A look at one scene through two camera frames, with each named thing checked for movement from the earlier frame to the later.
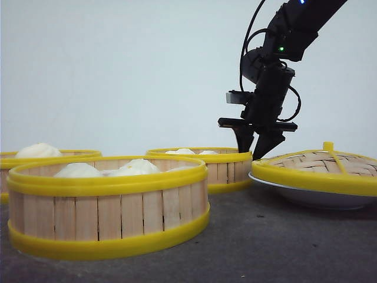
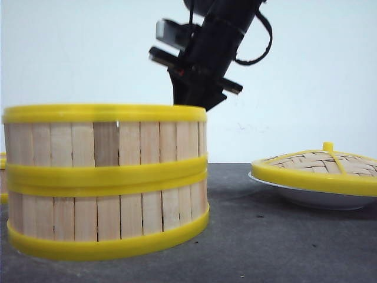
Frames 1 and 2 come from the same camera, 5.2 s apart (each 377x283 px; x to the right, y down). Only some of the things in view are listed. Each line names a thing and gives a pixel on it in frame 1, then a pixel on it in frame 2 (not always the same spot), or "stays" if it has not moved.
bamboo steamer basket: (105, 208) stays
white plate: (316, 198) stays
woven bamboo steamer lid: (327, 169) stays
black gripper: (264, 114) to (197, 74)
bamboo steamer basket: (229, 171) to (100, 149)
